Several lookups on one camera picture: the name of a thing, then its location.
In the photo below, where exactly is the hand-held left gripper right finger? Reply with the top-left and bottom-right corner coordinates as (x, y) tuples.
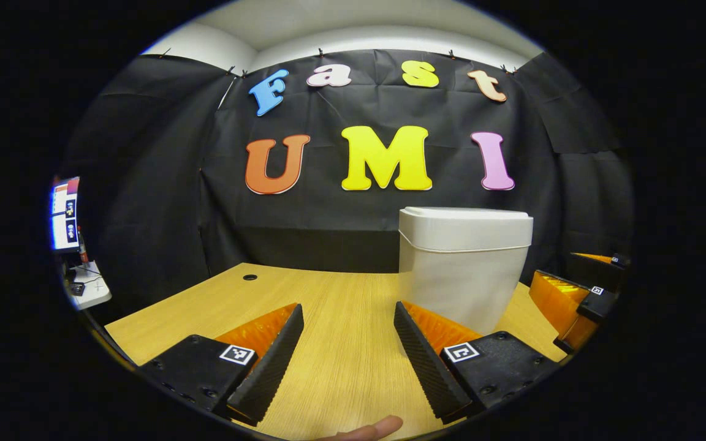
(393, 301), (561, 423)

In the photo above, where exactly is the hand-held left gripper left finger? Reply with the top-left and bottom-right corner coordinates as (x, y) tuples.
(139, 303), (305, 428)

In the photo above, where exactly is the white desktop garbage bin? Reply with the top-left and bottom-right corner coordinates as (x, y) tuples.
(398, 206), (534, 336)

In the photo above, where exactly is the wooden desktop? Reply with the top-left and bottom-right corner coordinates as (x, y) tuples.
(105, 263), (568, 440)

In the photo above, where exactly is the black backdrop cloth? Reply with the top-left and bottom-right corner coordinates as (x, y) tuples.
(62, 49), (636, 307)

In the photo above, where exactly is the white side table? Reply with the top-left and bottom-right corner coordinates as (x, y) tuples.
(64, 260), (113, 311)

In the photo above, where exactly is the computer monitor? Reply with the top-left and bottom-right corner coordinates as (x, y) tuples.
(51, 176), (82, 253)

